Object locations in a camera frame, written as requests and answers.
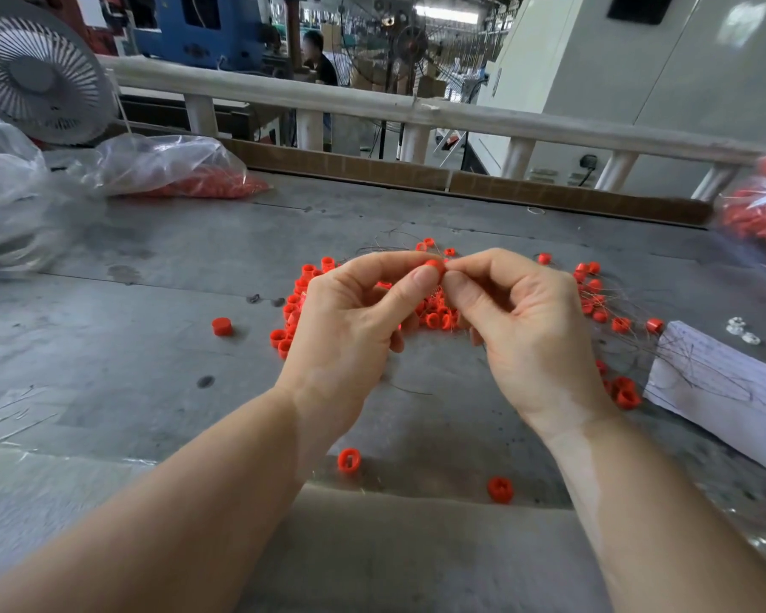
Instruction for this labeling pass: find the person's left hand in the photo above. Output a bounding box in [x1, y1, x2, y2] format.
[274, 249, 449, 448]

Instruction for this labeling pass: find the person's right hand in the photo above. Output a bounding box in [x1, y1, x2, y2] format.
[442, 247, 620, 442]

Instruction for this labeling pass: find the pile of red plastic rings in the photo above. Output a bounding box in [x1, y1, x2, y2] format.
[269, 238, 666, 411]

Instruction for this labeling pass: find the bundle of thin metal wires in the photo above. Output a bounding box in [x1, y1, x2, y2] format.
[351, 243, 544, 397]

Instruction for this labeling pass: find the person's left forearm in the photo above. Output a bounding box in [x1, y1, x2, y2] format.
[0, 387, 327, 613]

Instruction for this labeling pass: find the person's right forearm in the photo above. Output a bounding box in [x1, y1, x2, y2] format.
[549, 415, 766, 613]

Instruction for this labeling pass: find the brown wooden board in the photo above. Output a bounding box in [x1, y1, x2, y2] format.
[108, 121, 714, 227]

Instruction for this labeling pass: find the white paper sheet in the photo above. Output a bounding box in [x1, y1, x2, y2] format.
[644, 320, 766, 483]

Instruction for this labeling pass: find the clear bag with red pieces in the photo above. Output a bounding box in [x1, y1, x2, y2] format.
[74, 134, 270, 200]

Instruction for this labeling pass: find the white metal railing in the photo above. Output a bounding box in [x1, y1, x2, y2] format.
[102, 54, 766, 202]

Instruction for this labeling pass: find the large grey machine cabinet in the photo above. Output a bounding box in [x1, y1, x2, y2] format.
[472, 0, 766, 199]

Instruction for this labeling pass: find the blue industrial machine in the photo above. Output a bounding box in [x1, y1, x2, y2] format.
[134, 0, 272, 72]

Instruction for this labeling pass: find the crumpled clear plastic bag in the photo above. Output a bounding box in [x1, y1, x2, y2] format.
[0, 106, 81, 276]

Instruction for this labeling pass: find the white desk fan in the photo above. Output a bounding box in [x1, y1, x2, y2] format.
[0, 0, 117, 148]

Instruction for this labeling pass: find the red industrial machine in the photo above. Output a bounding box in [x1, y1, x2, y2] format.
[0, 0, 117, 56]

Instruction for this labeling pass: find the black pedestal fan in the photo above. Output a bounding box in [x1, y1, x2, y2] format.
[389, 21, 434, 163]

